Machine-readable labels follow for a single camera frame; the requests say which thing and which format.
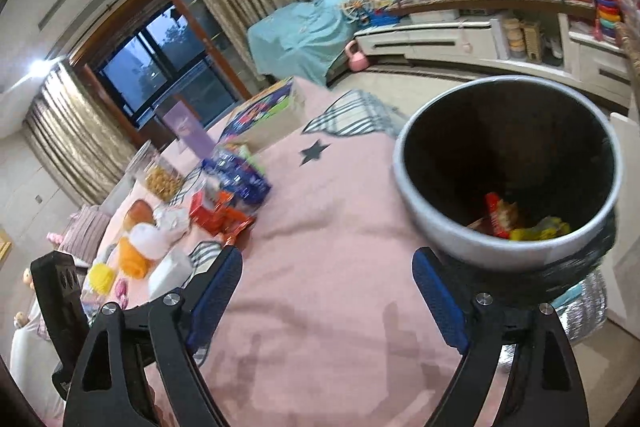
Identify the yellow snack bag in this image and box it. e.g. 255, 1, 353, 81
509, 217, 572, 242

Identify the orange red snack wrapper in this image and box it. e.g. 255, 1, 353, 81
189, 190, 255, 245

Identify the blue snack bag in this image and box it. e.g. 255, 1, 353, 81
201, 148, 271, 206

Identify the red snack bag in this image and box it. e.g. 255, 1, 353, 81
468, 193, 518, 239

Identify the white round trash bin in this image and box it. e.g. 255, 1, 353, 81
393, 75, 623, 272

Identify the yellow round toy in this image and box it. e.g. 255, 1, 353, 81
88, 263, 116, 296

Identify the striped pillow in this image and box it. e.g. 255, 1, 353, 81
58, 206, 111, 265

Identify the orange rolled towel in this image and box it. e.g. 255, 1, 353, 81
118, 237, 151, 280

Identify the apple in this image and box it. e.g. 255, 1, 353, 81
122, 199, 155, 233

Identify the clear jar of snacks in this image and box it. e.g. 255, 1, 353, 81
126, 141, 183, 202

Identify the pink bed blanket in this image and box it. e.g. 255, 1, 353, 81
89, 76, 507, 427

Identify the purple tumbler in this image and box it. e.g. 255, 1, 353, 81
155, 95, 216, 159

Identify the colourful puzzle box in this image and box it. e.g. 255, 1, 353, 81
219, 77, 305, 153

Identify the teal cloth cover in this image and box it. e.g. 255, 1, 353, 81
247, 0, 355, 86

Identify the white tv cabinet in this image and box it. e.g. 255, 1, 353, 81
355, 10, 632, 110

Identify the pink kettlebell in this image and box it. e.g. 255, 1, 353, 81
344, 40, 370, 72

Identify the toy ferris wheel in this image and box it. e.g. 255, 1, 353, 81
341, 0, 373, 23

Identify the rainbow stacking ring toy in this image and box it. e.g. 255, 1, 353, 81
596, 0, 622, 42

